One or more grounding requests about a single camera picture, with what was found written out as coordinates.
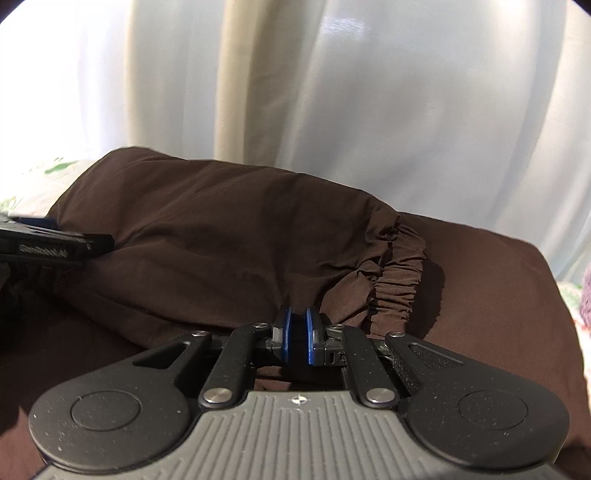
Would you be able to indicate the floral printed bedsheet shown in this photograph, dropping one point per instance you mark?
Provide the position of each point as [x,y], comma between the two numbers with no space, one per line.
[37,184]

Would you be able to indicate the purple plush teddy bear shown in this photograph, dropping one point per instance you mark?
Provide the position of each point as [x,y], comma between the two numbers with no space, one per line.
[587,300]

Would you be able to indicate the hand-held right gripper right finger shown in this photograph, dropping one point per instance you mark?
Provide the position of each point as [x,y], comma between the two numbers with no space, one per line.
[312,342]

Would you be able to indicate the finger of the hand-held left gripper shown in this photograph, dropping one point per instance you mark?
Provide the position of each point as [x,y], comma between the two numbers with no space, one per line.
[34,222]

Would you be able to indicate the beige vertical pole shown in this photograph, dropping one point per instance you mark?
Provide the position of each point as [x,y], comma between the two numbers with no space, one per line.
[249,92]

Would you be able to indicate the dark brown garment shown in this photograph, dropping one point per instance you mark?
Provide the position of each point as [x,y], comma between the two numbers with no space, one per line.
[231,230]

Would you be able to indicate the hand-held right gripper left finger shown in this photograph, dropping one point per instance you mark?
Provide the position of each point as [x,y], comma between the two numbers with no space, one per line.
[286,342]

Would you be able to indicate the white sheer curtain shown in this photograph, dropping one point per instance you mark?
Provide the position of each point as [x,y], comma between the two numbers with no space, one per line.
[415,115]

